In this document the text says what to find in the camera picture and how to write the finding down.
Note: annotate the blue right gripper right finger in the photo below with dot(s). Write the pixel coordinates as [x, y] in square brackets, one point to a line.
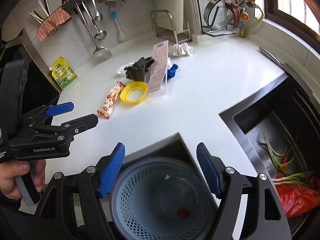
[211, 167]

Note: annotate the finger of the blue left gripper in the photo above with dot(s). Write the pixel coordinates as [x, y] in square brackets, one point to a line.
[60, 109]
[79, 125]

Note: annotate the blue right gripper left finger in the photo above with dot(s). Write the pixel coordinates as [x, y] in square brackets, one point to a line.
[110, 171]

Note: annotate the red white snack wrapper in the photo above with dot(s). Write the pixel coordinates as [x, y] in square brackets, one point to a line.
[106, 109]

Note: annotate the clear plastic cup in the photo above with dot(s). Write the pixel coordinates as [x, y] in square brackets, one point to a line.
[175, 198]

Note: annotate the yellow plastic lid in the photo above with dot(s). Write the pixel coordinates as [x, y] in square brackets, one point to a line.
[134, 92]

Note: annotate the dark grey rag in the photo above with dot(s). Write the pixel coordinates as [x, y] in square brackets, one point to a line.
[137, 71]

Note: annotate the blue plastic wrapper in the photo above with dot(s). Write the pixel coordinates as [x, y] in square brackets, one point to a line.
[172, 71]

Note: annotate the pink paper box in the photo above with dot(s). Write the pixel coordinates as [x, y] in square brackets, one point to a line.
[159, 67]

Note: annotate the white paper ball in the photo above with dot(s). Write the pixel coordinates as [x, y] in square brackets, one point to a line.
[178, 50]

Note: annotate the white tissue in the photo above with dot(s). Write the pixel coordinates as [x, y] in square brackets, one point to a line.
[121, 71]

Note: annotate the blue perforated trash bin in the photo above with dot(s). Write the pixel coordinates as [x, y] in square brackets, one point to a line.
[131, 202]

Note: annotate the black kitchen sink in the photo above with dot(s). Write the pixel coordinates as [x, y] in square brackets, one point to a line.
[283, 114]

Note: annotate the person's left hand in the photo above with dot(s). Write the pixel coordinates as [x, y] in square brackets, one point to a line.
[14, 170]

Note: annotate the yellow seasoning pouch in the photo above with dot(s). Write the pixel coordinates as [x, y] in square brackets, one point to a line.
[62, 72]

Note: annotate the green scallions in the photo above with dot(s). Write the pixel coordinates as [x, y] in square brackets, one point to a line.
[281, 161]

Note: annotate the steel ladle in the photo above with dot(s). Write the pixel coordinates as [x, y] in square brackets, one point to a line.
[100, 34]

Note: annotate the red plastic bag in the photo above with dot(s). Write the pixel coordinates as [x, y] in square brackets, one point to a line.
[298, 200]

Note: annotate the pink dish cloth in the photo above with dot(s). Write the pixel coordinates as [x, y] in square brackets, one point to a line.
[52, 23]

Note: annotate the blue white bottle brush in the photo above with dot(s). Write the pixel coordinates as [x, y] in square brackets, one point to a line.
[120, 35]

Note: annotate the steel spoon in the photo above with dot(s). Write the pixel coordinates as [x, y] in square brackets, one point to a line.
[98, 16]

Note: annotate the chopsticks in holder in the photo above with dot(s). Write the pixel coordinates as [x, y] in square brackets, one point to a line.
[41, 15]

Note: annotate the white cutting board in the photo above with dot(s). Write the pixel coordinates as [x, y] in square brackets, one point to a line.
[180, 10]

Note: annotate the steel pot lid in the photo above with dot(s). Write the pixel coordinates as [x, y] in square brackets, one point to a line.
[219, 14]

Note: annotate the black pot lid rack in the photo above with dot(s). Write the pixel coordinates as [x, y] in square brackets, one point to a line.
[200, 5]

